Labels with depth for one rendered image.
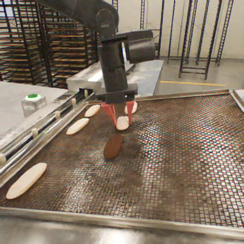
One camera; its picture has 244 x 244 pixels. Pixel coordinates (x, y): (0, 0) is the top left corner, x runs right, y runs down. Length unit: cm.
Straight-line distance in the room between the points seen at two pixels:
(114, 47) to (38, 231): 37
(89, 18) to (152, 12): 703
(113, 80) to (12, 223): 33
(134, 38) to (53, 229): 39
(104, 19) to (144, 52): 11
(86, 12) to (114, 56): 10
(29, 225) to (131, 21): 738
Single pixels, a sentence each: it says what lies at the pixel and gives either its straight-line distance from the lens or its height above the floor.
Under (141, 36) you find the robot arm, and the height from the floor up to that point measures 114.
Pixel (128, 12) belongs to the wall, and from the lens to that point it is 759.
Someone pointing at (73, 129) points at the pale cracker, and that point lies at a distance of 57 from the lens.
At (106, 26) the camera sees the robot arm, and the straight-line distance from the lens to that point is 46.
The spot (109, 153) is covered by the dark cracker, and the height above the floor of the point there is 93.
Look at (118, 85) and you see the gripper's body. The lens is 48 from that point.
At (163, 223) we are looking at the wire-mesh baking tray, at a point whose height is 95.
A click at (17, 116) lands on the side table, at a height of 82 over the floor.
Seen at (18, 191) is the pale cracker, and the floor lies 91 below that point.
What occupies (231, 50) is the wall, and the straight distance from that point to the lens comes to 769.
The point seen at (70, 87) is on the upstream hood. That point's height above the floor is 88.
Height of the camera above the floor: 117
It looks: 28 degrees down
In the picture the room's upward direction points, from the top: straight up
